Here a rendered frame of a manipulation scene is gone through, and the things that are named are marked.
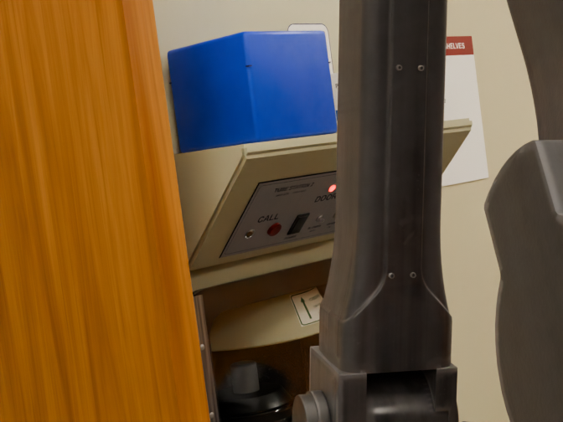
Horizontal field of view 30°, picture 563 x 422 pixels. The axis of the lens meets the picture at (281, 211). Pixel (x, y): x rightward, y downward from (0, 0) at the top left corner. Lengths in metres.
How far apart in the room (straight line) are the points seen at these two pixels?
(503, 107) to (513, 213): 1.83
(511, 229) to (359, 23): 0.24
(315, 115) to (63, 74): 0.21
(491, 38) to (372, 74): 1.61
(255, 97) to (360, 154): 0.32
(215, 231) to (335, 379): 0.34
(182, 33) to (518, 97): 1.33
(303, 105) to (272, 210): 0.10
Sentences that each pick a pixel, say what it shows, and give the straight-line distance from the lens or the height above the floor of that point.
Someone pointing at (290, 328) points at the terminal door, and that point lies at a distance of 1.00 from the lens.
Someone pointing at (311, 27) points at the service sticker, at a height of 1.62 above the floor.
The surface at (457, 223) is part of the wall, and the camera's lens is 1.99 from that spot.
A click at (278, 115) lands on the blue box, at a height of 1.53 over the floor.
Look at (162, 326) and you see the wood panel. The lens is 0.80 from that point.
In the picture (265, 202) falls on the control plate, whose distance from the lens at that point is 0.89.
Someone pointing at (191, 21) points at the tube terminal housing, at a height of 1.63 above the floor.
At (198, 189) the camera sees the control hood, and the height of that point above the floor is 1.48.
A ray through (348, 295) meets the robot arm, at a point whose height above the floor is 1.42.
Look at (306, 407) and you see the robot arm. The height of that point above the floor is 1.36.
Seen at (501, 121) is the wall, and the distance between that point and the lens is 2.14.
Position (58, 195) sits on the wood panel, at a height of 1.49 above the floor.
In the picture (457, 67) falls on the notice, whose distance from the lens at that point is 2.03.
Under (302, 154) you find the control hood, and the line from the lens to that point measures 0.87.
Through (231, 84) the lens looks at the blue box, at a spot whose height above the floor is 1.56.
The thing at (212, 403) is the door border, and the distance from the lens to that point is 0.94.
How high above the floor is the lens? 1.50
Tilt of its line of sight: 3 degrees down
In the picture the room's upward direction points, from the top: 8 degrees counter-clockwise
